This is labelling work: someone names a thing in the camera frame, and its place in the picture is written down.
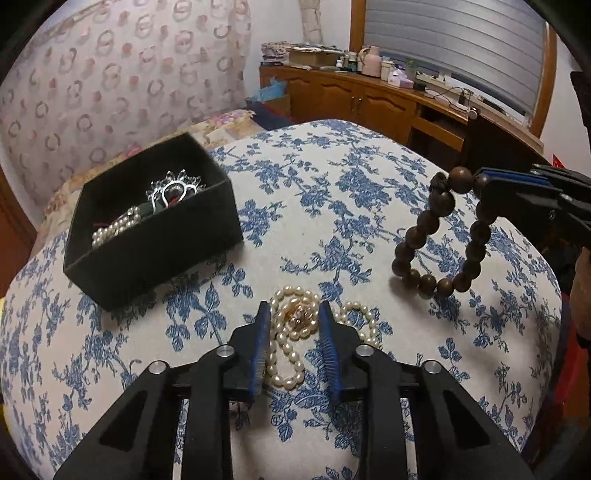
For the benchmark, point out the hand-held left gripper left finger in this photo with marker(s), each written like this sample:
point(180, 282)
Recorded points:
point(261, 350)

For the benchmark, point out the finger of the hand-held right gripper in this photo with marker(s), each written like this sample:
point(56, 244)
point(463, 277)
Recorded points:
point(521, 198)
point(517, 177)

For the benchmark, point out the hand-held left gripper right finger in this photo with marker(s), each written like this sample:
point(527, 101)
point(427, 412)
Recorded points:
point(328, 350)

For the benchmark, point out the black jewelry box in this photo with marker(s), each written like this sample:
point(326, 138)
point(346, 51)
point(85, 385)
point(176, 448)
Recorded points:
point(152, 272)

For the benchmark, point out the green jade pendant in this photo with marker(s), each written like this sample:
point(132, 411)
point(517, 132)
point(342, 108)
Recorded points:
point(152, 207)

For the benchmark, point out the dark wooden chair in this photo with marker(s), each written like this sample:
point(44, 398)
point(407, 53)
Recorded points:
point(485, 143)

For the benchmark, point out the grey window blind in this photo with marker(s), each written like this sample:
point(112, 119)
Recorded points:
point(461, 41)

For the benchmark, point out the tissue box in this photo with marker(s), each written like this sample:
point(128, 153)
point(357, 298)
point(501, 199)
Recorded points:
point(399, 81)

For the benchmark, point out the white jar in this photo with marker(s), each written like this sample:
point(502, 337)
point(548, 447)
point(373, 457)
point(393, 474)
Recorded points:
point(388, 70)

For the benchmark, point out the pink thermos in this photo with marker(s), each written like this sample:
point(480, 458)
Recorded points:
point(371, 62)

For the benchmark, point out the wooden cabinet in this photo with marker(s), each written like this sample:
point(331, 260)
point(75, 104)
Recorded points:
point(341, 92)

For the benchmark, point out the cardboard box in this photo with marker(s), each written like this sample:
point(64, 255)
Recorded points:
point(311, 57)

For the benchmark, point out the blue plastic bag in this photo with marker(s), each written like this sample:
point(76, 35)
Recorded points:
point(270, 94)

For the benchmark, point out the cream lace curtain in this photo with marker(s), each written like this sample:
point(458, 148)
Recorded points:
point(311, 21)

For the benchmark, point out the stack of folded cloths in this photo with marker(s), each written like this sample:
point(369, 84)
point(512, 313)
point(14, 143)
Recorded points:
point(274, 53)

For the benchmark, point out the wooden louvered wardrobe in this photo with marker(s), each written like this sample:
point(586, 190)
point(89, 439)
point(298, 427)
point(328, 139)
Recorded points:
point(14, 230)

